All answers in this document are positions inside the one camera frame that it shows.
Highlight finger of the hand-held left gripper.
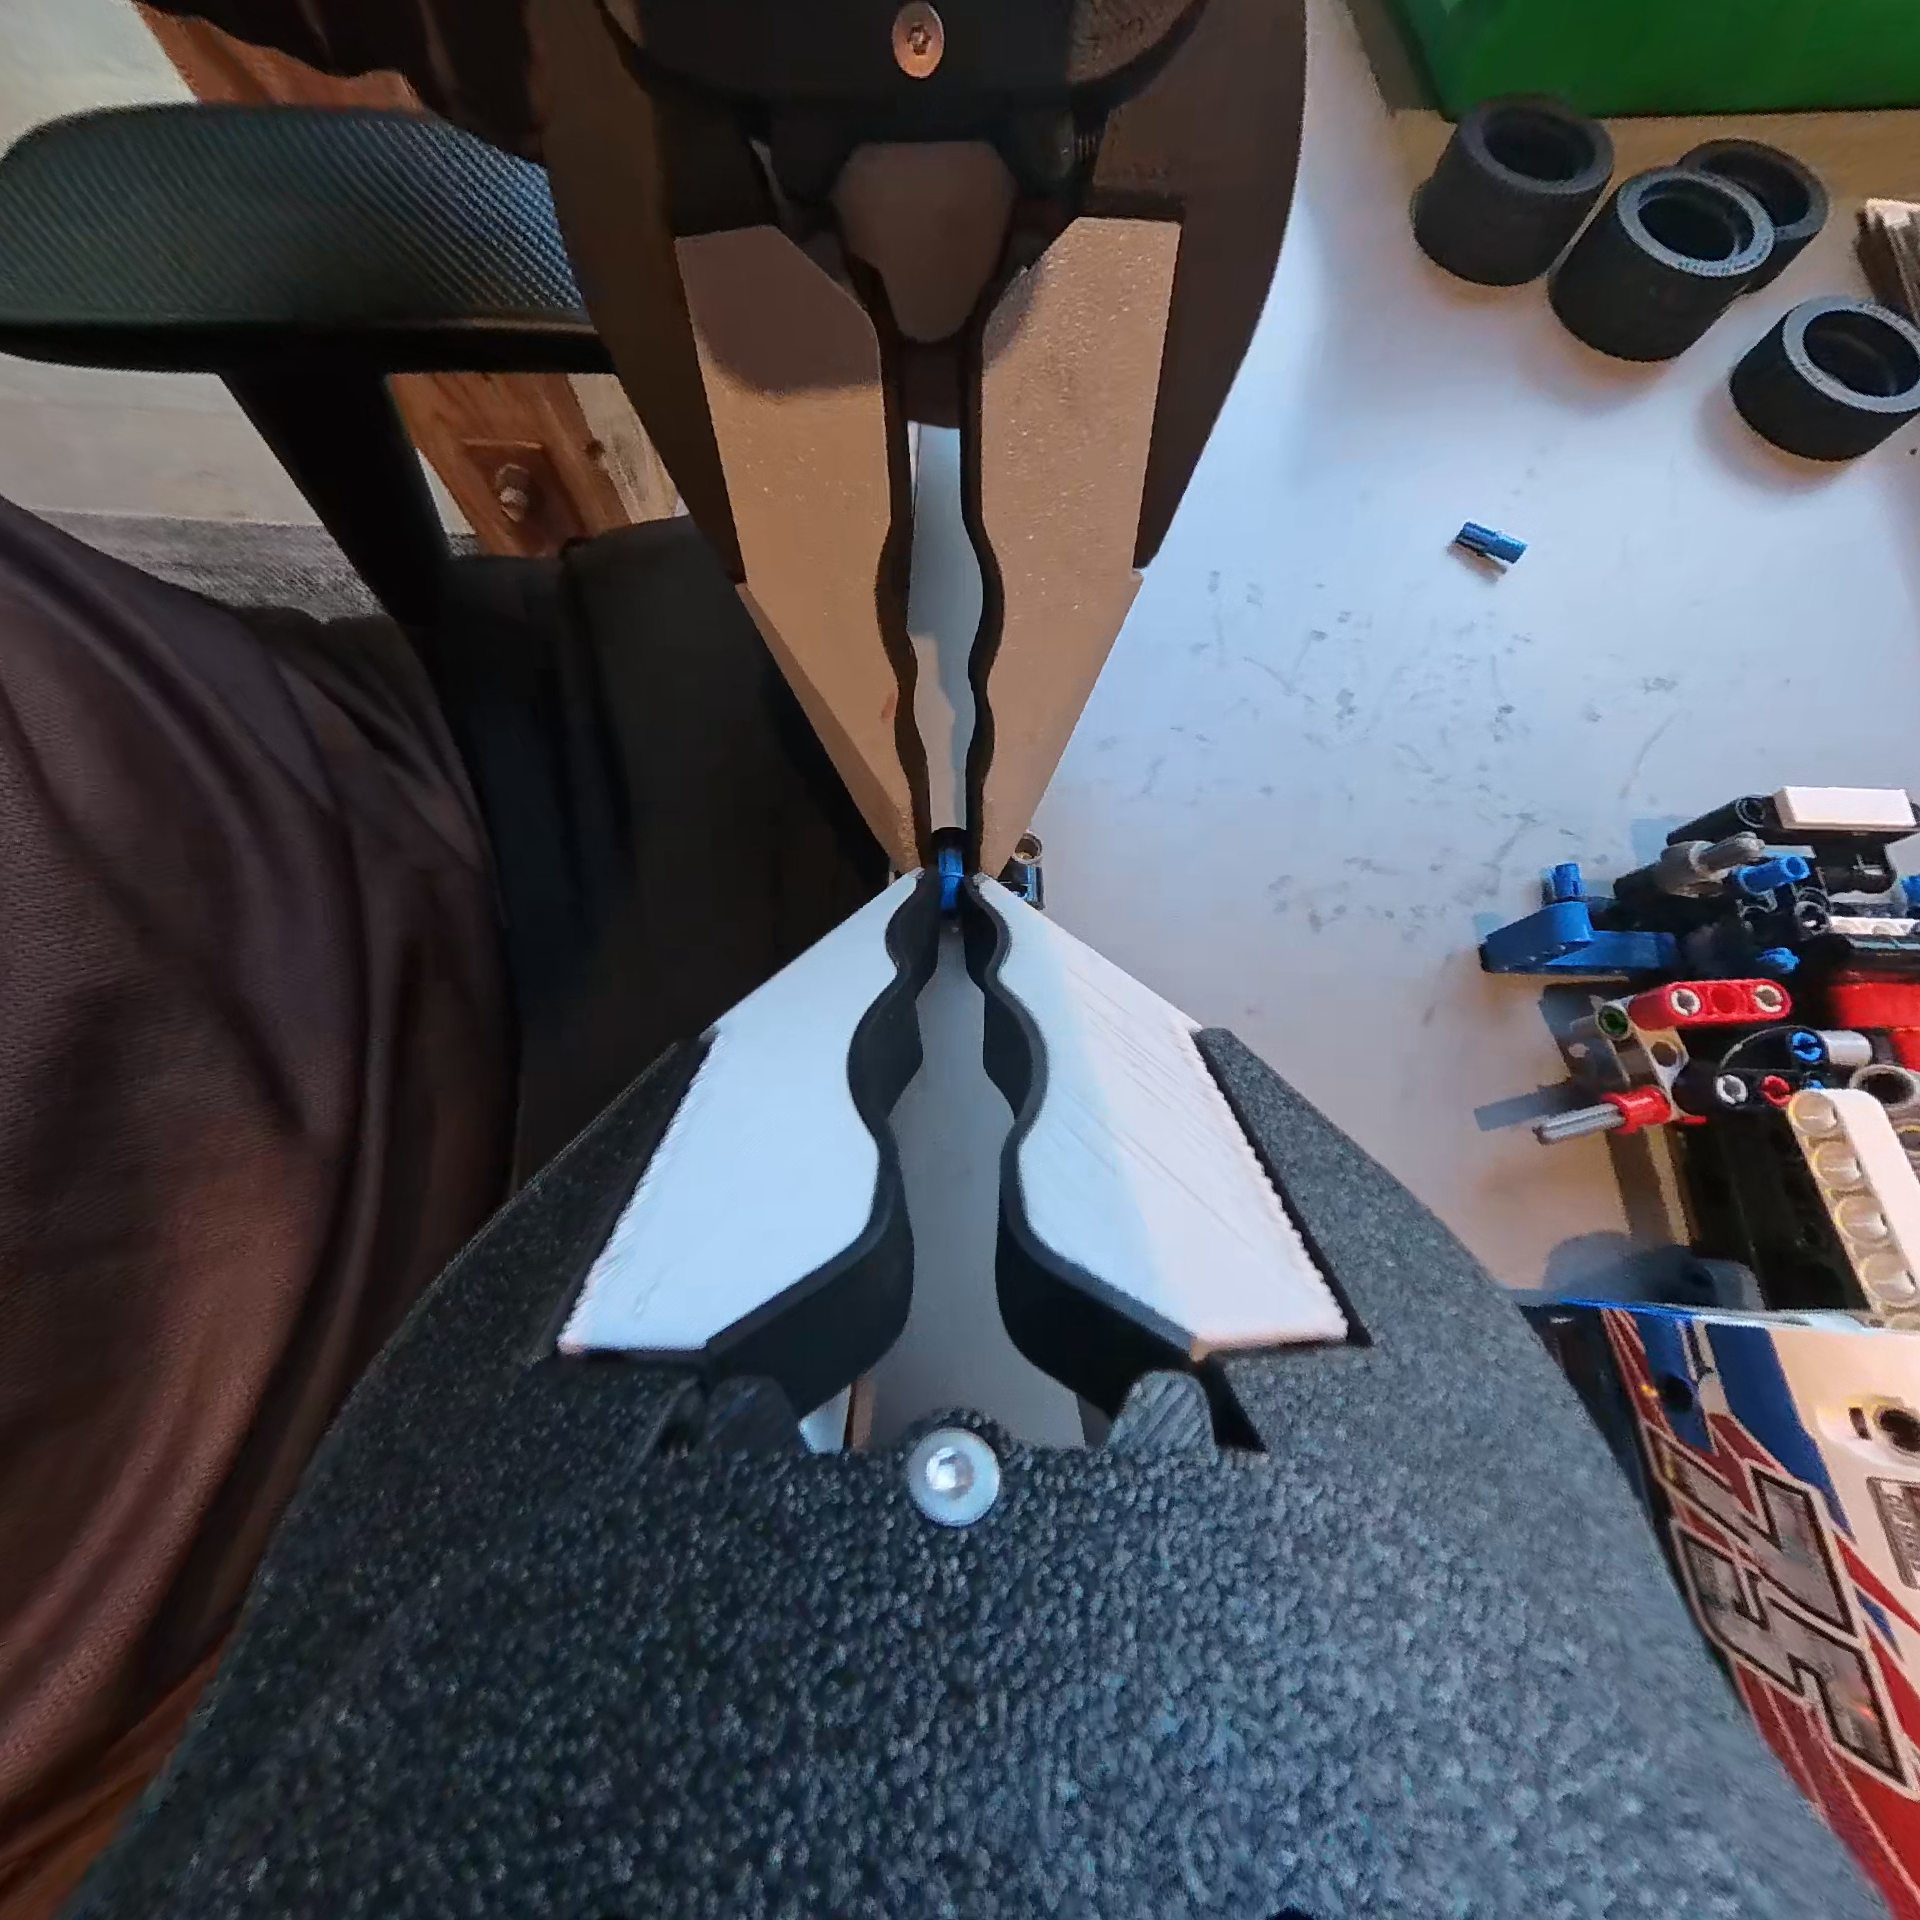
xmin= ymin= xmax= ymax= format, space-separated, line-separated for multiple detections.
xmin=673 ymin=226 xmax=946 ymax=870
xmin=961 ymin=217 xmax=1184 ymax=870

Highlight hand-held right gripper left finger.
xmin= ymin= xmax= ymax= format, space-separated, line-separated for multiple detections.
xmin=552 ymin=863 xmax=937 ymax=1411

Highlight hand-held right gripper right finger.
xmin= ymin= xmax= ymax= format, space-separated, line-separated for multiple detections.
xmin=967 ymin=870 xmax=1349 ymax=1411

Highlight black angled brick beam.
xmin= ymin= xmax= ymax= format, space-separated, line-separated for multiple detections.
xmin=921 ymin=819 xmax=1049 ymax=906

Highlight brick model race car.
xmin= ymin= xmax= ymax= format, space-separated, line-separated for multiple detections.
xmin=1478 ymin=785 xmax=1920 ymax=1893

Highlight green plastic bin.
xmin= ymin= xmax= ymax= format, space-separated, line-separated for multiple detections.
xmin=1379 ymin=0 xmax=1920 ymax=123

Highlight wooden cabinet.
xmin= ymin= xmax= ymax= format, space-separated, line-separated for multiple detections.
xmin=388 ymin=365 xmax=684 ymax=559

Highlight person's black trousers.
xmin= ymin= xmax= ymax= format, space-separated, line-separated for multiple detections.
xmin=433 ymin=523 xmax=891 ymax=1168

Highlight black chair armrest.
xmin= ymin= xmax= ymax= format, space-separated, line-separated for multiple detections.
xmin=0 ymin=109 xmax=616 ymax=633

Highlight black rubber tyre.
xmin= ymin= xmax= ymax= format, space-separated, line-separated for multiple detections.
xmin=1732 ymin=294 xmax=1920 ymax=464
xmin=1549 ymin=166 xmax=1772 ymax=358
xmin=1415 ymin=90 xmax=1618 ymax=285
xmin=1678 ymin=137 xmax=1836 ymax=285

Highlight open instruction booklet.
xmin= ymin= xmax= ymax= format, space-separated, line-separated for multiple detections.
xmin=1864 ymin=196 xmax=1920 ymax=325

